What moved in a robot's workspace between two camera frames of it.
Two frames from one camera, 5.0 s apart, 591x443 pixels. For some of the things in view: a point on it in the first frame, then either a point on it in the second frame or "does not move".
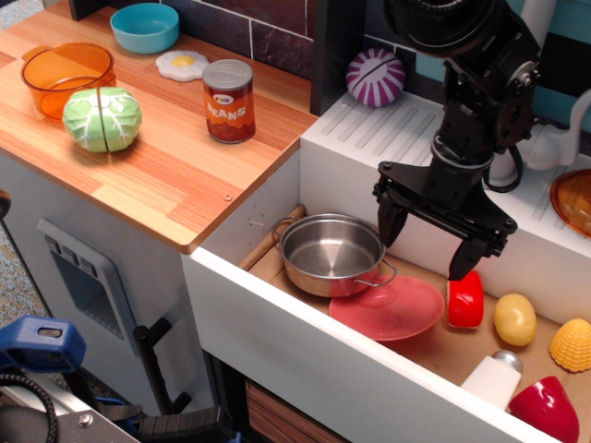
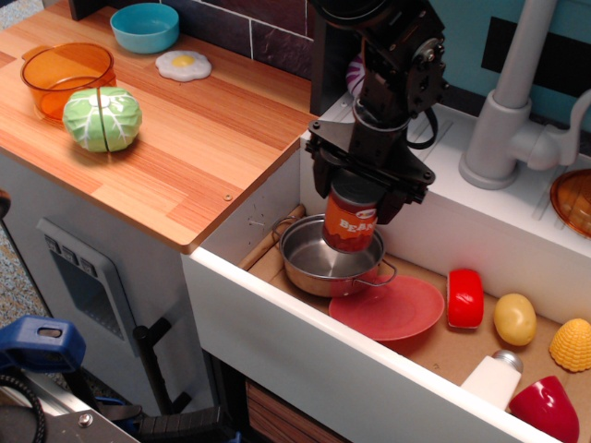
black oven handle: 149,336 does not move
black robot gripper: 450,193 → 372,145
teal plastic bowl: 145,28 does not move
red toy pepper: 547,405 does not move
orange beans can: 229,100 → 351,214
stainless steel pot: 331,255 does not move
